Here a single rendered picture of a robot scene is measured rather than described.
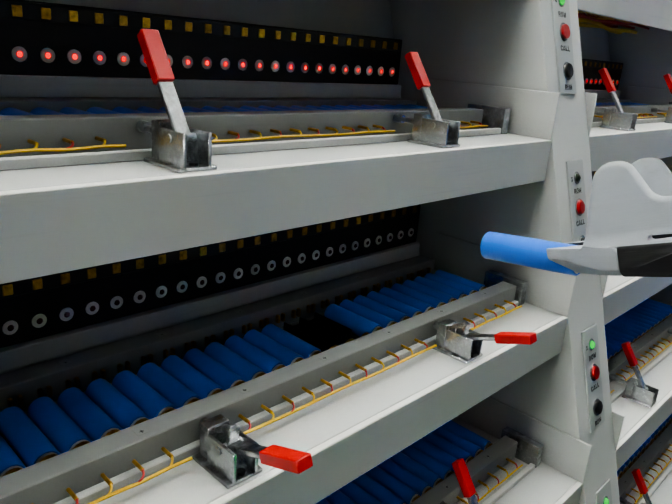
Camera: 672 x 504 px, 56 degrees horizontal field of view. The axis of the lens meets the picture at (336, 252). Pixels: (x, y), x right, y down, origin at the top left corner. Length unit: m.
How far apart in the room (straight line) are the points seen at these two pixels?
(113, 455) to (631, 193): 0.33
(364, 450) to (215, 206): 0.22
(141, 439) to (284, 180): 0.19
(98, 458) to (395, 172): 0.30
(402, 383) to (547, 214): 0.29
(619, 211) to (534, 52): 0.41
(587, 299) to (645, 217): 0.45
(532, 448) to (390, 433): 0.32
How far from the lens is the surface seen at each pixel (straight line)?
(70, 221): 0.35
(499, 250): 0.41
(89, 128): 0.43
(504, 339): 0.58
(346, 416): 0.49
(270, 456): 0.39
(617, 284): 0.90
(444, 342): 0.61
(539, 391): 0.80
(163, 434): 0.43
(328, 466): 0.47
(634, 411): 1.01
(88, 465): 0.42
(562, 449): 0.81
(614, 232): 0.36
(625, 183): 0.36
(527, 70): 0.75
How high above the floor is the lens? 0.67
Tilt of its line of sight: 6 degrees down
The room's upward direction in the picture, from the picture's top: 8 degrees counter-clockwise
